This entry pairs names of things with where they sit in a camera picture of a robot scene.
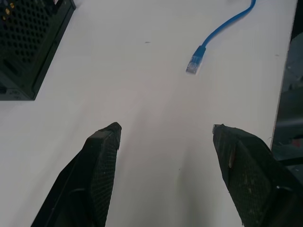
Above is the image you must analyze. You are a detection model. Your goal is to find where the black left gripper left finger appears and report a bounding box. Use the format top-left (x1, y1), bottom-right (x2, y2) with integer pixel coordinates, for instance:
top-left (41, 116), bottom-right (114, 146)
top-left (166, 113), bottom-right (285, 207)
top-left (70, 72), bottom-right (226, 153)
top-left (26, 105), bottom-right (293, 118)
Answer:
top-left (30, 122), bottom-right (122, 227)

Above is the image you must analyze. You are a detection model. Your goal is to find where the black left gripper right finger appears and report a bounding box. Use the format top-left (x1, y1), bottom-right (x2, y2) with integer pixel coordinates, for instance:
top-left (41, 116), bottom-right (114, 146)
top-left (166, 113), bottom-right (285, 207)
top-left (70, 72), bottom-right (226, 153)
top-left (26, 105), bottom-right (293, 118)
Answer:
top-left (212, 123), bottom-right (303, 227)

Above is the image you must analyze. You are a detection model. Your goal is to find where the black computer case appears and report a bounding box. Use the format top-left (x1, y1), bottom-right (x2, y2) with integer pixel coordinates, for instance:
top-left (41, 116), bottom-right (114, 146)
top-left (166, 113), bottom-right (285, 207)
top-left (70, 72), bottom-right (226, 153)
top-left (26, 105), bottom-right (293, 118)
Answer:
top-left (0, 0), bottom-right (77, 101)

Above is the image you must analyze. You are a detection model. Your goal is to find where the blue ethernet cable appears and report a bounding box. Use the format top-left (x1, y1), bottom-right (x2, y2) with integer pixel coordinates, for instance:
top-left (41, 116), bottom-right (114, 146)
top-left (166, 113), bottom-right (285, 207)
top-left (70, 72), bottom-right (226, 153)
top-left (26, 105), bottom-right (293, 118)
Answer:
top-left (186, 0), bottom-right (257, 76)

